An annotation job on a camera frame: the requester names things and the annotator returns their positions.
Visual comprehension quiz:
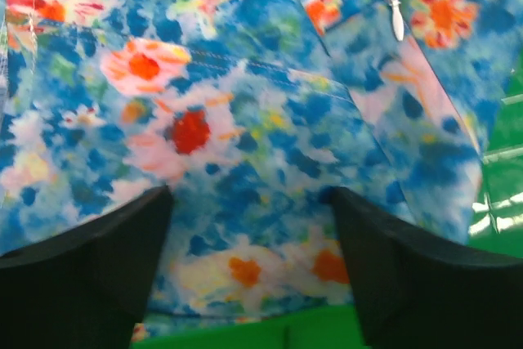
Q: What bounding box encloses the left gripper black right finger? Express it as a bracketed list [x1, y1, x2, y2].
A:
[329, 187, 522, 348]

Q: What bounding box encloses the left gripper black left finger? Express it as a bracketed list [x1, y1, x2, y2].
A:
[1, 186, 174, 348]

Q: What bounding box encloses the blue floral skirt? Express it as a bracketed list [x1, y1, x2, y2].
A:
[1, 0, 522, 340]

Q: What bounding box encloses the green plastic tray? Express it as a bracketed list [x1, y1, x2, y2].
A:
[130, 66, 523, 349]

